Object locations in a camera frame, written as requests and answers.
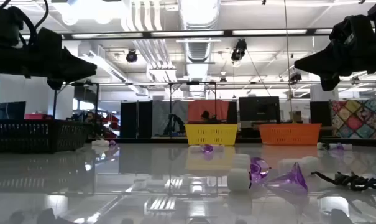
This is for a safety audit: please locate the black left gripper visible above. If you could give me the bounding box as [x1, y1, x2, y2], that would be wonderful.
[0, 46, 98, 91]

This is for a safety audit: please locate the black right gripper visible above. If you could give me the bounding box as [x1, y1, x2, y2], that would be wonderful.
[294, 34, 376, 92]

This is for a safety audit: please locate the black plastic spider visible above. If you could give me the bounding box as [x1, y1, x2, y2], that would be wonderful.
[311, 170, 376, 192]

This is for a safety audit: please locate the black monitor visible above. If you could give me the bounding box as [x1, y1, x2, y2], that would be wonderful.
[239, 96, 281, 122]
[310, 101, 332, 127]
[0, 101, 27, 121]

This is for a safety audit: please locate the red bin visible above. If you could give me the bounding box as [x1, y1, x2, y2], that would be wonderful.
[24, 114, 53, 121]

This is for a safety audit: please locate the colourful patchwork quilt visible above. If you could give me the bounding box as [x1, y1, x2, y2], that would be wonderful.
[330, 98, 376, 140]

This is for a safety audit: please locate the black plastic basket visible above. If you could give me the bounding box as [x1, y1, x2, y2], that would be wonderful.
[0, 119, 92, 154]

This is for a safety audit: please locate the orange plastic basket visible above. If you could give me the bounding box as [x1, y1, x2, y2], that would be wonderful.
[257, 123, 322, 146]

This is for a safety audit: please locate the black partition panel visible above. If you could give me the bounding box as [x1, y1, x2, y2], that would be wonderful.
[120, 101, 138, 139]
[137, 101, 153, 139]

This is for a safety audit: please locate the grey cloth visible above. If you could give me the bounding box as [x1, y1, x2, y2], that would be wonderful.
[152, 100, 188, 137]

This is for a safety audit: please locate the purple translucent pumpkin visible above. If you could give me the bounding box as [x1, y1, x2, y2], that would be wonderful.
[249, 157, 272, 183]

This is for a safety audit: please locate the orange cloth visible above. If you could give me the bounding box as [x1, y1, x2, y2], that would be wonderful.
[187, 99, 229, 124]

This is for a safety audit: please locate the yellow plastic basket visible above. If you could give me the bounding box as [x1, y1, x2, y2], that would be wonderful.
[185, 123, 239, 146]

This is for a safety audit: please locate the black metal frame stand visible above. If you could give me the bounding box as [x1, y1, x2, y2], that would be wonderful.
[168, 81, 218, 138]
[52, 81, 100, 125]

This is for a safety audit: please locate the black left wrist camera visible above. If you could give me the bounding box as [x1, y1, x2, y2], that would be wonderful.
[35, 27, 63, 55]

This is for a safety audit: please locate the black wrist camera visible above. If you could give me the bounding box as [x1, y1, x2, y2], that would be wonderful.
[329, 14, 376, 44]
[35, 27, 63, 55]

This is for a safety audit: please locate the thin hanging cable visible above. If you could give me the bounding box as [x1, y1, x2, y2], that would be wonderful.
[283, 0, 293, 108]

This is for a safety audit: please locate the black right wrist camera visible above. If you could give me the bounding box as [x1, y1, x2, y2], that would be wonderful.
[329, 14, 376, 44]

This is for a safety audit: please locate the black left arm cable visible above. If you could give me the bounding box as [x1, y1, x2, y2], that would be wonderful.
[0, 0, 49, 43]

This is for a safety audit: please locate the silver ceiling air duct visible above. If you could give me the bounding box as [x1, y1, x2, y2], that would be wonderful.
[177, 0, 222, 98]

